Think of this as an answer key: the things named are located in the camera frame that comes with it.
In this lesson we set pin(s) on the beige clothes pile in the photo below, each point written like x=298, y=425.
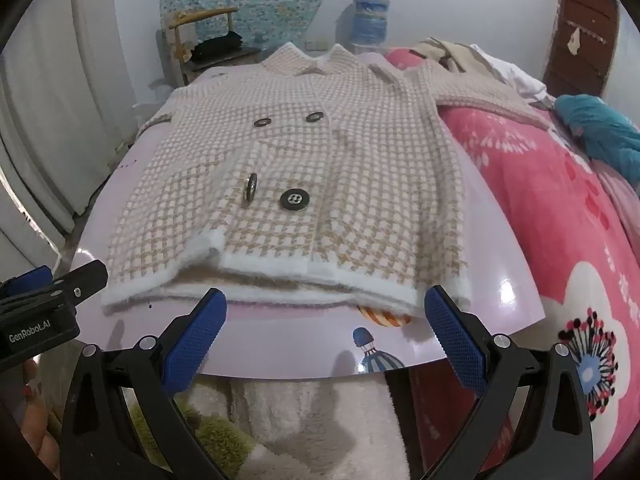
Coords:
x=450, y=52

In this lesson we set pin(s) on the white curtain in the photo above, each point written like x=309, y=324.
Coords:
x=45, y=110

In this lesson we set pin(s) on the small white hanging cloth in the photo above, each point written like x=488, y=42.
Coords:
x=574, y=41

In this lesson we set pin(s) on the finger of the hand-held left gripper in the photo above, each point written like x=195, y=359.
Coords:
x=30, y=279
x=85, y=280

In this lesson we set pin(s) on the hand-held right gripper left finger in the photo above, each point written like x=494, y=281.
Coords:
x=196, y=342

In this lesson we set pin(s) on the pink printed glossy sheet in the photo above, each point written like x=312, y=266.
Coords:
x=280, y=342

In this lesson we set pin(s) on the wooden chair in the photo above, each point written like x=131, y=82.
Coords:
x=200, y=15

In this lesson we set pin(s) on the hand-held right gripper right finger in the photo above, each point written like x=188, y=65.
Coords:
x=454, y=342

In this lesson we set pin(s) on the beige white checked coat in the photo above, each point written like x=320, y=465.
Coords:
x=350, y=170

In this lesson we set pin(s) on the white green fleece blanket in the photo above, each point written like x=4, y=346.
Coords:
x=310, y=425

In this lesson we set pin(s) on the white water dispenser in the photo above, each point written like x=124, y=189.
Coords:
x=362, y=48

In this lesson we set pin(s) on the blue water bottle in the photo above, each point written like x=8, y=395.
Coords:
x=371, y=17

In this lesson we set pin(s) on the person's left hand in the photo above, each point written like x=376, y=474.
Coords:
x=37, y=395

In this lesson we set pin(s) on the black cloth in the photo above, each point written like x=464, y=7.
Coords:
x=217, y=45

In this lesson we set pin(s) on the pink floral blanket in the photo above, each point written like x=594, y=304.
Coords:
x=530, y=210

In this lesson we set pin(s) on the brown wooden door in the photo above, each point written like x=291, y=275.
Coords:
x=580, y=20

